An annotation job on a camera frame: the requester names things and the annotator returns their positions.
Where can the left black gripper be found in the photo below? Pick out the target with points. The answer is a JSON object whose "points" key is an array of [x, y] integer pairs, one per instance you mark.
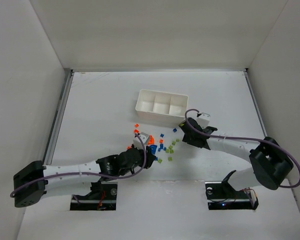
{"points": [[149, 155]]}

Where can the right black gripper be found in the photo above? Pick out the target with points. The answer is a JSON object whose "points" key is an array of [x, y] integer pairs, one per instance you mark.
{"points": [[188, 129]]}

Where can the large blue arch lego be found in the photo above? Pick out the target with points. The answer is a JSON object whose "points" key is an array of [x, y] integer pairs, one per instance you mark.
{"points": [[153, 148]]}

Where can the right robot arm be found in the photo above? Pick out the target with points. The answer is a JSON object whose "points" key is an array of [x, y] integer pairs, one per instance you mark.
{"points": [[269, 165]]}

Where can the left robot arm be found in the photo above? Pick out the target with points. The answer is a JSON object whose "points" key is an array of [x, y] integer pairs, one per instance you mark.
{"points": [[37, 181]]}

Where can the large orange round lego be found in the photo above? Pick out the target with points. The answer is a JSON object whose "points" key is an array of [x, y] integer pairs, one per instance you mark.
{"points": [[151, 140]]}

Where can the white three-compartment container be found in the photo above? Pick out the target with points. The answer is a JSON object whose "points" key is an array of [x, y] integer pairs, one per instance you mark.
{"points": [[161, 106]]}

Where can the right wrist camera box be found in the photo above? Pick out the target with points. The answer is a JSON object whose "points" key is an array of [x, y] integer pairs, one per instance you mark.
{"points": [[203, 119]]}

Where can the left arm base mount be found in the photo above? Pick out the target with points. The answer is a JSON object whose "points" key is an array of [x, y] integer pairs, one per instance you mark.
{"points": [[102, 197]]}

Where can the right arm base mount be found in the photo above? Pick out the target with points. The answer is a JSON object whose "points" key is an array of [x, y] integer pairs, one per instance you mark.
{"points": [[222, 196]]}

